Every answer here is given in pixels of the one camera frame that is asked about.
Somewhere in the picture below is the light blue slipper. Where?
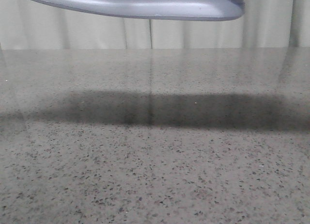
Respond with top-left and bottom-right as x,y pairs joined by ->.
32,0 -> 244,21

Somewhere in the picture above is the beige background curtain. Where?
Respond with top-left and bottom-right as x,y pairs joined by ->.
0,0 -> 310,49

